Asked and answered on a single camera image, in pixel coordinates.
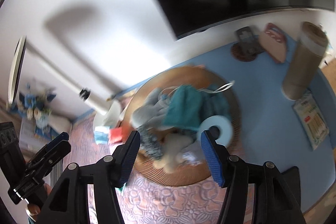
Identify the black remote control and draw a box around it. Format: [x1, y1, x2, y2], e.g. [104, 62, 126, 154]
[235, 27, 264, 55]

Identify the white lamp pole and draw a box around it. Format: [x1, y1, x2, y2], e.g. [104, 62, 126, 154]
[25, 42, 116, 115]

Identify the red packet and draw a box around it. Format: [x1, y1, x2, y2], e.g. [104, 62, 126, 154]
[109, 127, 130, 144]

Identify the cardboard tube roll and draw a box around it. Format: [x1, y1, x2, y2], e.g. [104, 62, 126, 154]
[282, 21, 330, 101]

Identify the round brown coaster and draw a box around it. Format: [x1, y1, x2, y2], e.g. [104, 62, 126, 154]
[231, 43, 259, 62]

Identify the light blue tape roll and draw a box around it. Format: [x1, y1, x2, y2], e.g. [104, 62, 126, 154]
[197, 115, 234, 147]

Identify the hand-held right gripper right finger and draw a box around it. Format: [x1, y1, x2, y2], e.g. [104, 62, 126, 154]
[200, 130, 302, 224]

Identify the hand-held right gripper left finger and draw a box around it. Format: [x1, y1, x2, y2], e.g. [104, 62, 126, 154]
[40, 130, 141, 224]

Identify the white ring light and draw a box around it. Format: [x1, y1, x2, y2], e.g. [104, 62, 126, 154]
[8, 35, 28, 105]

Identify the white lamp base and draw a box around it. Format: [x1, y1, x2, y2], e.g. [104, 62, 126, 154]
[93, 102, 124, 130]

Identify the white cable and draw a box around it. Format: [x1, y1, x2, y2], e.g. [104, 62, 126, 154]
[160, 80, 235, 98]

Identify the cotton swab packet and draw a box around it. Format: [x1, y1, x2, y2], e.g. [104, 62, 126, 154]
[292, 90, 330, 151]

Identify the pink and purple patterned tablecloth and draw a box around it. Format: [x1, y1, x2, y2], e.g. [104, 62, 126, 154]
[45, 106, 255, 224]

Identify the dark teal cloth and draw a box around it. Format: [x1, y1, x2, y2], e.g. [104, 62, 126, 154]
[202, 90, 231, 119]

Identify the white ribbed vase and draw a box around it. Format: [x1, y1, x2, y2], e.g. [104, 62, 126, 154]
[49, 114, 73, 132]

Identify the blue table mat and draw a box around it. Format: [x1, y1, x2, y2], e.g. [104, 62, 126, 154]
[71, 30, 336, 214]

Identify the amber ribbed glass bowl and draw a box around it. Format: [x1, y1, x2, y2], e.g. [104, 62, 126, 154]
[122, 65, 240, 187]

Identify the stack of books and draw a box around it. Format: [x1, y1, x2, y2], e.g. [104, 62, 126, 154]
[18, 119, 57, 151]

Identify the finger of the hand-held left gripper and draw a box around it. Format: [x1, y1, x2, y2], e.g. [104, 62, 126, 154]
[26, 140, 72, 178]
[39, 132, 69, 155]

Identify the person's left hand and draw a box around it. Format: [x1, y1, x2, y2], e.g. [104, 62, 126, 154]
[25, 183, 53, 224]

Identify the blue and white small packet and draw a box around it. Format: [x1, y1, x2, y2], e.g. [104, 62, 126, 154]
[94, 126, 111, 145]

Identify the teal fleece cloth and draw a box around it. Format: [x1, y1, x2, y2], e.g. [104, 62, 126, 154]
[163, 85, 204, 132]

